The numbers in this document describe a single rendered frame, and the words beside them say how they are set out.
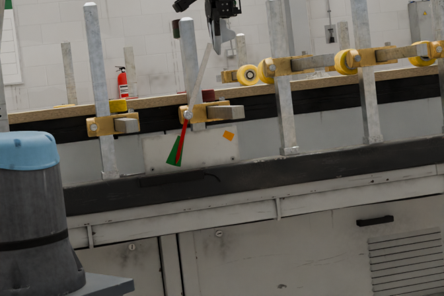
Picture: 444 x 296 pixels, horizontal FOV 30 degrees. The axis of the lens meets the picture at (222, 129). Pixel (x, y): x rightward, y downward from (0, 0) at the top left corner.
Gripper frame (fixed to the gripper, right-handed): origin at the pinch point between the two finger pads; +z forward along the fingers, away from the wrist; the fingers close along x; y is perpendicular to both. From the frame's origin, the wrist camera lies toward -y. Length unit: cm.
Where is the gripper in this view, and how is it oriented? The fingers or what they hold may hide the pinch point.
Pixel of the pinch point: (215, 50)
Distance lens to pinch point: 218.1
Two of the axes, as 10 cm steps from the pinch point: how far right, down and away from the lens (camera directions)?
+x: -2.3, -0.3, 9.7
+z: 1.1, 9.9, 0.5
